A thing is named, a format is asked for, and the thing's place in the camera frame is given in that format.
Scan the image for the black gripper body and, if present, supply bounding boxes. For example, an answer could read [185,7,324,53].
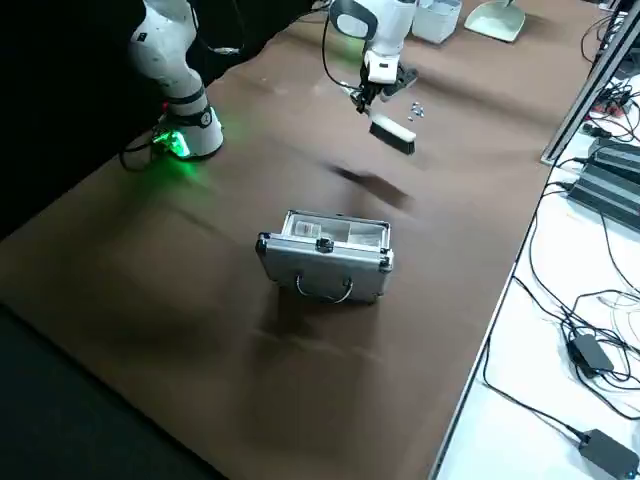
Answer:
[362,64,419,101]

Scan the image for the white hand brush dark bristles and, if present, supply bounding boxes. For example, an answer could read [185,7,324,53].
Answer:
[342,82,418,157]

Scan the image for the pale green plastic dustpan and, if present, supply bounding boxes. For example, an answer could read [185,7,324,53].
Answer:
[463,0,527,44]

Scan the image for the white trash can with lid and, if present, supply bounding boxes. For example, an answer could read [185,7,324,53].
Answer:
[410,0,461,45]

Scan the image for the open aluminium case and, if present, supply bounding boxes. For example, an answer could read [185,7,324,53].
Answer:
[256,209,395,307]

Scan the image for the black power supply box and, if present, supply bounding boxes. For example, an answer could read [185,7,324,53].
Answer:
[592,137,640,174]
[572,164,640,227]

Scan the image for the black power adapter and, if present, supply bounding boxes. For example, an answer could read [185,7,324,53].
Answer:
[582,428,640,480]
[568,333,615,379]

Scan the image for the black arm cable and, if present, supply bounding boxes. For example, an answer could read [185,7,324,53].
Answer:
[321,2,364,94]

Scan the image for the aluminium frame post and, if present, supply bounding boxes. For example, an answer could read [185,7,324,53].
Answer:
[538,0,640,165]

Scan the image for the black base cable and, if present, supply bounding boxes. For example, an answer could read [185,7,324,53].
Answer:
[118,132,169,172]

